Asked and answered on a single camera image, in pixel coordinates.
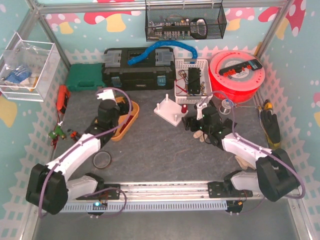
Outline red large spring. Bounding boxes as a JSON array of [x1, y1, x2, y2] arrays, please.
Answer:
[[181, 104, 188, 114]]

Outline black power strip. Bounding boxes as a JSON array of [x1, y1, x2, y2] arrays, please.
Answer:
[[218, 59, 263, 77]]

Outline orange handled pliers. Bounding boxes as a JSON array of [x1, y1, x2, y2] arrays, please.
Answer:
[[67, 128, 82, 143]]

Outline white peg base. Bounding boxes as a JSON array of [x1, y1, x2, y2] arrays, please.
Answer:
[[153, 93, 189, 127]]

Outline green tool case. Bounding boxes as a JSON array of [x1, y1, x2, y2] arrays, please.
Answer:
[[65, 63, 106, 92]]

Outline beige work glove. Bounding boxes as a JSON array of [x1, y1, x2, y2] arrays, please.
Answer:
[[193, 130, 208, 143]]

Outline red filament spool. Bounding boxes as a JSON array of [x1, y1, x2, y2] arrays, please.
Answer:
[[208, 50, 266, 104]]

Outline orange plastic tray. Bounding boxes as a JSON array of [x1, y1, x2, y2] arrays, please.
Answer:
[[111, 96, 140, 142]]

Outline clear acrylic box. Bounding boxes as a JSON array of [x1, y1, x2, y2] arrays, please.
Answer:
[[0, 32, 61, 102]]

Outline black wire mesh basket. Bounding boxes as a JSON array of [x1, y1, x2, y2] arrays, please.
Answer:
[[144, 3, 227, 42]]

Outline black tool box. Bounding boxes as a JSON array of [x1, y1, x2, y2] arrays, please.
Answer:
[[101, 46, 176, 91]]

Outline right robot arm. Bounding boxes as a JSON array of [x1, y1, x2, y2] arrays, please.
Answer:
[[182, 105, 306, 202]]

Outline white plastic basket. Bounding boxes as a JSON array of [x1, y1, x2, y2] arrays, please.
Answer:
[[174, 58, 212, 105]]

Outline blue corrugated hose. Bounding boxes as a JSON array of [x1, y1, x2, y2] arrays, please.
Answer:
[[127, 41, 198, 66]]

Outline blue white glove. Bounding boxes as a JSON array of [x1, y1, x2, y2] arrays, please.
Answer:
[[4, 66, 32, 86]]

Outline orange black meter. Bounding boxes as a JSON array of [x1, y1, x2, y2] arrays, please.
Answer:
[[56, 85, 70, 114]]

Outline small solder wire spool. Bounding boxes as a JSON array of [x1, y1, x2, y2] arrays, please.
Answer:
[[218, 99, 234, 115]]

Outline brown tape roll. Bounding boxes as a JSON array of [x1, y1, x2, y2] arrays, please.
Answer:
[[92, 151, 112, 169]]

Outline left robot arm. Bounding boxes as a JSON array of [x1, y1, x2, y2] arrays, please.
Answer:
[[25, 87, 133, 219]]

